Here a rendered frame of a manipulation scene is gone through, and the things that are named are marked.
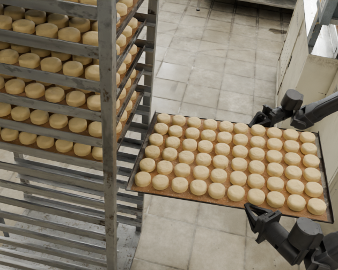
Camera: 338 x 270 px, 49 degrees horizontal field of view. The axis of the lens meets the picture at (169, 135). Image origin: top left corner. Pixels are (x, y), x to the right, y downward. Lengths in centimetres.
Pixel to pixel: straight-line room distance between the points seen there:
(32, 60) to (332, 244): 88
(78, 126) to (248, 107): 233
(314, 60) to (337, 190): 79
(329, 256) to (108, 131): 63
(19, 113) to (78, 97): 20
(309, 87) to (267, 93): 105
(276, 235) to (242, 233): 126
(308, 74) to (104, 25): 181
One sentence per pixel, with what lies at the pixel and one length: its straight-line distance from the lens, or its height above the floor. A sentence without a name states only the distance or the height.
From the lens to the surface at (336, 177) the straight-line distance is 199.
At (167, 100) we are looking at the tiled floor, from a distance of 312.
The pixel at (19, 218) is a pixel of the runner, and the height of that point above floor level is 69.
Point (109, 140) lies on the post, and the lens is 94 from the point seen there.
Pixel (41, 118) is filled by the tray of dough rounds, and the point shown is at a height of 115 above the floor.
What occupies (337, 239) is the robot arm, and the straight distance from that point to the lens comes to 105.
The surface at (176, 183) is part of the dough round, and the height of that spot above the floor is 99.
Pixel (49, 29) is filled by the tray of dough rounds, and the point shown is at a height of 142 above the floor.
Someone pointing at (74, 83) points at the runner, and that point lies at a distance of 91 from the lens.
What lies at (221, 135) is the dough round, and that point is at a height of 100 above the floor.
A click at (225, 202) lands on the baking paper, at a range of 111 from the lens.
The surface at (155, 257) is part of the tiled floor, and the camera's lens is 211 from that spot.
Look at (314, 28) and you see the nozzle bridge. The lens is 240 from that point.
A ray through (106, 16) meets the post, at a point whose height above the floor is 151.
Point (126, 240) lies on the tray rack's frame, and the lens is 198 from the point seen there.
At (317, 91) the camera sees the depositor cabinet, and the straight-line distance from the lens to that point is 249.
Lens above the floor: 182
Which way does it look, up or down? 41 degrees down
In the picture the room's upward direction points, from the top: 7 degrees clockwise
